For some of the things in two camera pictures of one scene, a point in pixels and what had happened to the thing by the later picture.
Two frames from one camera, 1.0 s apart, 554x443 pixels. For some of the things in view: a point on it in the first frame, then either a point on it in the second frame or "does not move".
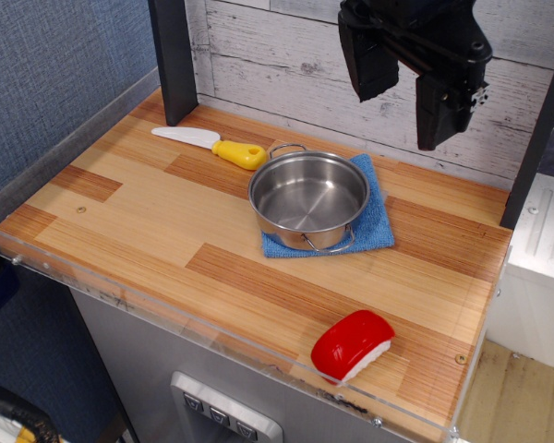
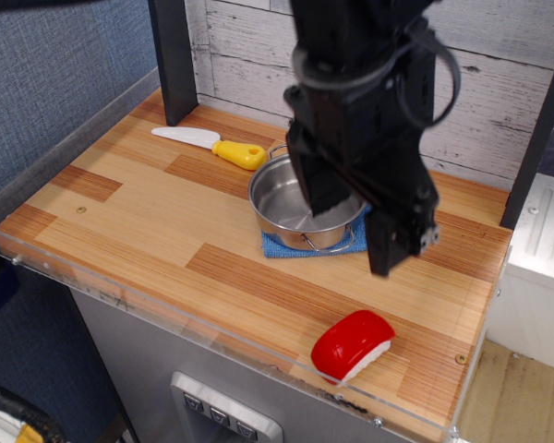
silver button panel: [205, 414] does not move
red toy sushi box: [352, 344] does not move
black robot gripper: [442, 41] to [367, 99]
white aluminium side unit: [532, 314] does not move
